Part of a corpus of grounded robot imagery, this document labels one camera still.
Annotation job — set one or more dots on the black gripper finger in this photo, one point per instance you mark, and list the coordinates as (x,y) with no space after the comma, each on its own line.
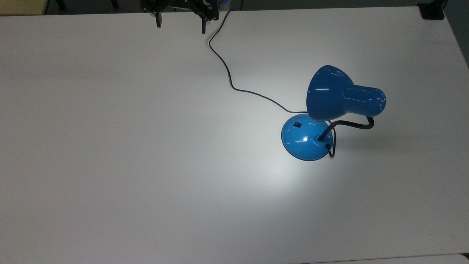
(203,26)
(158,20)

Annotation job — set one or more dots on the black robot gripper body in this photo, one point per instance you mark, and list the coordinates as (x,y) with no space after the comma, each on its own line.
(183,4)

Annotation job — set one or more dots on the blue desk lamp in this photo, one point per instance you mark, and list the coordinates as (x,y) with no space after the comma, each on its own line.
(329,91)

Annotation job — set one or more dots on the small blue object behind gripper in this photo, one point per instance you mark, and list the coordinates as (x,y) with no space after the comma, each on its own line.
(224,2)

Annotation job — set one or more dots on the black chair leg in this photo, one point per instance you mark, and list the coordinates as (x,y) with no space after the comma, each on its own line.
(114,3)
(61,4)

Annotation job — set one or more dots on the light wooden furniture panel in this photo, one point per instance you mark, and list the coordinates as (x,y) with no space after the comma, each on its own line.
(22,6)

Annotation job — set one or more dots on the black corner clamp mount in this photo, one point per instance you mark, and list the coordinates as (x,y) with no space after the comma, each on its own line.
(432,11)

